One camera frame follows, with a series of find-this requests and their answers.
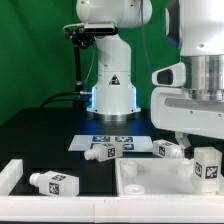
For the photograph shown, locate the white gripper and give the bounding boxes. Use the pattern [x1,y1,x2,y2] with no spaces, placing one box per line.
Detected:
[151,62,224,149]

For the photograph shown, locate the white square table top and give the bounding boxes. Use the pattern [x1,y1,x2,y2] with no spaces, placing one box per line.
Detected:
[115,158,224,196]

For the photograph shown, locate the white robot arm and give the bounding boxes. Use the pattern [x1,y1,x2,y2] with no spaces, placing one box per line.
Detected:
[76,0,224,141]

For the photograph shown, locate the paper sheet with tags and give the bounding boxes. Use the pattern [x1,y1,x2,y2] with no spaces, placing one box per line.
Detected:
[68,135,153,152]

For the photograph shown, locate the white front fence bar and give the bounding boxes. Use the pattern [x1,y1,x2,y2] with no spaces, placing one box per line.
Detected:
[0,196,224,224]

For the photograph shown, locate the white fence bar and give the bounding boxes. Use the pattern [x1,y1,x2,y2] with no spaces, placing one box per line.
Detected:
[0,159,23,196]
[0,196,224,224]

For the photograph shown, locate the white left fence bar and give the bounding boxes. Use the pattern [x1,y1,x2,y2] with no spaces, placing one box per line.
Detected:
[0,159,23,196]

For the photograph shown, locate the black cables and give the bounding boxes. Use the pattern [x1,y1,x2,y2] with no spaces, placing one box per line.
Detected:
[40,91,92,109]

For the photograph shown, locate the black camera on stand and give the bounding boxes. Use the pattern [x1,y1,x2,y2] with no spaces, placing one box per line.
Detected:
[62,22,118,92]

